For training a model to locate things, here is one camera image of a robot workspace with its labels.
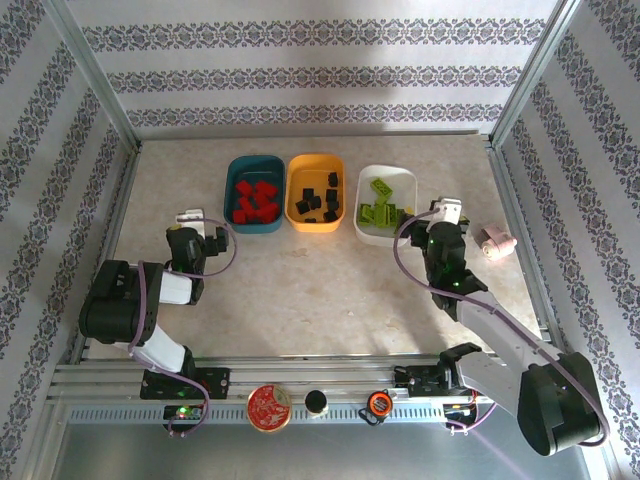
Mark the orange plastic container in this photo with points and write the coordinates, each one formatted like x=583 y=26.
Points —
x=315 y=172

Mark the round red tin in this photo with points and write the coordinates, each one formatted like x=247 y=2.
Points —
x=268 y=407

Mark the aluminium frame rail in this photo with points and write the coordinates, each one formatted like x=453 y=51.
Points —
x=112 y=230
x=525 y=275
x=310 y=134

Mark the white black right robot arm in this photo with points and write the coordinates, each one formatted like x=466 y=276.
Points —
x=500 y=335

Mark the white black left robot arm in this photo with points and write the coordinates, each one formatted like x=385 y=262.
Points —
x=120 y=310

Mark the orange black tape measure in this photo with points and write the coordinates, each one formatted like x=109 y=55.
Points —
x=378 y=404

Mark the black round knob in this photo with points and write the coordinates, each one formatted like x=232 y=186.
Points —
x=316 y=401

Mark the aluminium frame post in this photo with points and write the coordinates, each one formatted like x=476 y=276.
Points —
x=97 y=75
x=534 y=75

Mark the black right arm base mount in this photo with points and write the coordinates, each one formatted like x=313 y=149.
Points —
x=417 y=382

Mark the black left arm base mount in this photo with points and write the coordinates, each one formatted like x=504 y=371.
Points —
x=215 y=382

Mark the teal plastic container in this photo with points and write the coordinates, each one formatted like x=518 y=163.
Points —
x=230 y=175

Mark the white plastic container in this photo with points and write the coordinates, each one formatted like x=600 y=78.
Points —
x=395 y=175

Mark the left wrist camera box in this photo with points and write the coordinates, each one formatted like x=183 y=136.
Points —
x=190 y=218

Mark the circuit board with lit LEDs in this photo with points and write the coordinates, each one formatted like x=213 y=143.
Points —
x=184 y=412

